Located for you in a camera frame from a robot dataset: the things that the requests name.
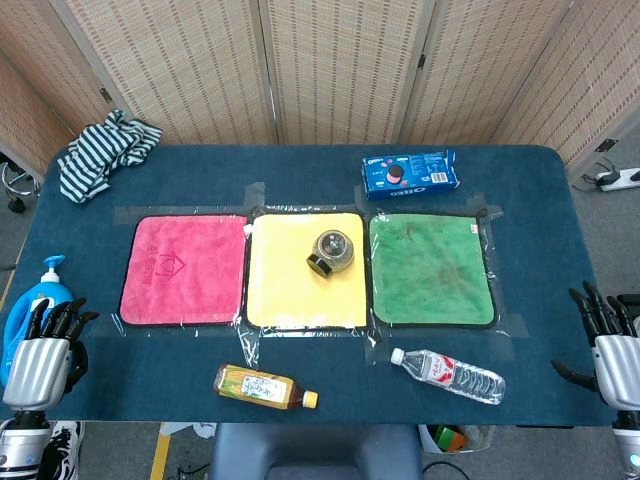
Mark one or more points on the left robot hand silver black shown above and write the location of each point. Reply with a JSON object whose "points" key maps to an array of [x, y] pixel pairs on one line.
{"points": [[37, 367]]}

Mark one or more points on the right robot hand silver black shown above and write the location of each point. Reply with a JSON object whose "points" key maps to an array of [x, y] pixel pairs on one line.
{"points": [[617, 365]]}

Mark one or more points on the clear plastic jar black lid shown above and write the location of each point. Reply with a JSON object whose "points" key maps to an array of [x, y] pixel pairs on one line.
{"points": [[334, 249]]}

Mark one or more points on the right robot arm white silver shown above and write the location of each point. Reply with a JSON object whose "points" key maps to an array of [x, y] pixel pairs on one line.
{"points": [[629, 442]]}

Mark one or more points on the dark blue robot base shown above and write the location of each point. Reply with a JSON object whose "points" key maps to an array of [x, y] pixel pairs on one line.
{"points": [[315, 452]]}

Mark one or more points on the pink cloth mat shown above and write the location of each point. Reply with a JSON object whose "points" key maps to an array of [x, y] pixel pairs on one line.
{"points": [[185, 270]]}

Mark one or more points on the green cloth mat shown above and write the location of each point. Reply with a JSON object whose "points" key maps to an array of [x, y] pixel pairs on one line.
{"points": [[430, 270]]}

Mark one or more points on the yellow cloth mat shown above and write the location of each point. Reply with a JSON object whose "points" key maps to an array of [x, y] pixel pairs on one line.
{"points": [[290, 295]]}

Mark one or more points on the blue detergent pump bottle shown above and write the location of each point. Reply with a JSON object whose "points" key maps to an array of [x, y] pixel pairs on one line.
{"points": [[20, 320]]}

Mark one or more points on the black white sneaker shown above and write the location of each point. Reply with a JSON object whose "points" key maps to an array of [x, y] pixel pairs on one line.
{"points": [[62, 450]]}

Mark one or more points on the clear water bottle red label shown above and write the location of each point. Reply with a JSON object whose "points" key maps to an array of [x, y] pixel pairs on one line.
{"points": [[450, 375]]}

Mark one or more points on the plastic bag with colourful items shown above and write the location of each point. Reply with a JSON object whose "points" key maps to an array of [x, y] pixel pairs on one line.
{"points": [[452, 439]]}

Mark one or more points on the chrome stool base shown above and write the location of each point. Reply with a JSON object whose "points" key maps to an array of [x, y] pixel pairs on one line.
{"points": [[17, 187]]}

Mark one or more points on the white power strip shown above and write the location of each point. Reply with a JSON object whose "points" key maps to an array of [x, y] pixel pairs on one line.
{"points": [[620, 179]]}

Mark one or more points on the striped green white cloth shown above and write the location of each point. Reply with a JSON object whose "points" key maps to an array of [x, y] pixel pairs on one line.
{"points": [[100, 155]]}

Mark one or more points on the corn tea bottle yellow cap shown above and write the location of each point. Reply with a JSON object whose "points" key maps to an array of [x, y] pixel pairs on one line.
{"points": [[260, 387]]}

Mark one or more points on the blue Oreo cookie box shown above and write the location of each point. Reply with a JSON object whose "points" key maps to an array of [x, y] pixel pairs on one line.
{"points": [[410, 175]]}

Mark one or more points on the bamboo folding screen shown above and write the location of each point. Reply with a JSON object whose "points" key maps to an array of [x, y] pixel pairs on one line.
{"points": [[320, 70]]}

